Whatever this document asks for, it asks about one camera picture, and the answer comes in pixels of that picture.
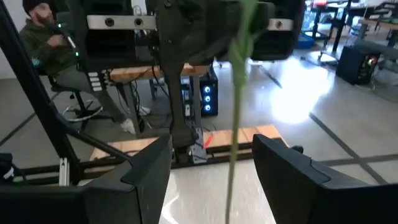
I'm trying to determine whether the blue storage bin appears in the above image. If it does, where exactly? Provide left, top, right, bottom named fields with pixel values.
left=297, top=32, right=315, bottom=50

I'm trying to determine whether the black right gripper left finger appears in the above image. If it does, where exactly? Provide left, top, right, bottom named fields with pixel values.
left=83, top=133, right=174, bottom=224

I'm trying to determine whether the person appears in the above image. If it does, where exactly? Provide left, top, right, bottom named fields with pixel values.
left=18, top=0, right=152, bottom=135

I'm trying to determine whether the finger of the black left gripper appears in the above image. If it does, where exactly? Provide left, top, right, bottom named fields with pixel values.
left=252, top=0, right=276, bottom=36
left=155, top=0, right=242, bottom=66

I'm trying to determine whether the black table frame rail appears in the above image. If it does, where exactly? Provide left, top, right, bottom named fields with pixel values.
left=12, top=148, right=259, bottom=186

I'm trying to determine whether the wooden table end board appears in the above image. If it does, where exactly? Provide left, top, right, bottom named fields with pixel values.
left=90, top=124, right=282, bottom=162

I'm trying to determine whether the silver frame corner bracket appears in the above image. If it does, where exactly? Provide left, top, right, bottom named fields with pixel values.
left=58, top=157, right=70, bottom=187

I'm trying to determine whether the silver arm base bracket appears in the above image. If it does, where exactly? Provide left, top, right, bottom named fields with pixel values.
left=188, top=143, right=208, bottom=165

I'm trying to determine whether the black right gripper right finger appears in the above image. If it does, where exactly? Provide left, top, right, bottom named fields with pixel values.
left=251, top=133, right=371, bottom=224

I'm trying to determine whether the black office chair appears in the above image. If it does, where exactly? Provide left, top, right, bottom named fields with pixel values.
left=46, top=74, right=114, bottom=131

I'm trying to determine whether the black computer with blue fans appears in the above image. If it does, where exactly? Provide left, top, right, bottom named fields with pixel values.
left=198, top=67, right=219, bottom=118

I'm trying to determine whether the black frame diagonal brace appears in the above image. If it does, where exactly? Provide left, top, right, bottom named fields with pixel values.
left=55, top=121, right=134, bottom=164

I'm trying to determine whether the wooden workbench top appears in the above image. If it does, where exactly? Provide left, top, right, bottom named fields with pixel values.
left=110, top=63, right=209, bottom=82

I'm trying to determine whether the pink tulip with green stem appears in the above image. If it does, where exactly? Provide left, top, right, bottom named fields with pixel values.
left=224, top=0, right=259, bottom=224

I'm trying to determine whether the black computer with red light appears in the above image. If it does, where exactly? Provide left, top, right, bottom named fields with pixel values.
left=335, top=45, right=382, bottom=85

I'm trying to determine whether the black frame post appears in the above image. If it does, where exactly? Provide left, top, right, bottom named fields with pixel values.
left=0, top=0, right=78, bottom=184

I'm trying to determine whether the person's hand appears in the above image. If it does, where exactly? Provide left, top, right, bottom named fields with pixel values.
left=46, top=33, right=68, bottom=48

